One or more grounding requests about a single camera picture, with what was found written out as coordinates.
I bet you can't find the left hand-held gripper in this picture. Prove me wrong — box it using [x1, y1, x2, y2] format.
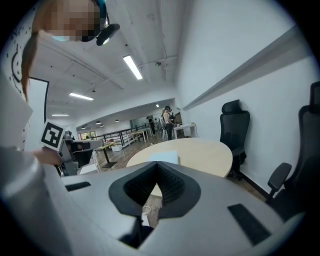
[40, 119, 104, 177]

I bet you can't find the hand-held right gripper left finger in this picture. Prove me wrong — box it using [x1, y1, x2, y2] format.
[44, 161, 159, 256]

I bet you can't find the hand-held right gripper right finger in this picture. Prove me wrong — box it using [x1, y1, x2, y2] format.
[139, 161, 306, 256]

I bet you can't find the light blue board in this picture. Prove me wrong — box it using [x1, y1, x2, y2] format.
[146, 149, 179, 165]

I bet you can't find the round wooden table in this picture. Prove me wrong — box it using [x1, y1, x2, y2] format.
[125, 137, 234, 199]

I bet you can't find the small wooden-top table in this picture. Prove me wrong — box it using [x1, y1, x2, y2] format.
[93, 142, 119, 169]

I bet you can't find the black metal railing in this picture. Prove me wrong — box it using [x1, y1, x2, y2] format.
[96, 126, 152, 146]

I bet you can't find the white polka dot shirt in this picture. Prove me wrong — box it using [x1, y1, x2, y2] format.
[0, 9, 35, 154]

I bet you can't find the white table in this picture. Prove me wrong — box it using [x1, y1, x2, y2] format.
[172, 122, 199, 140]

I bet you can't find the black office chair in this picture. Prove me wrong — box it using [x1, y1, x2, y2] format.
[219, 99, 251, 181]
[265, 80, 320, 224]

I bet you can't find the light blue face mask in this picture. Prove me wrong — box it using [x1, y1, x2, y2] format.
[50, 35, 72, 43]

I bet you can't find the person's head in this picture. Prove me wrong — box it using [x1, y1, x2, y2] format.
[32, 0, 109, 43]

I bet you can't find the black head-worn camera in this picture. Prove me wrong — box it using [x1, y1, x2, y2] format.
[93, 0, 121, 47]

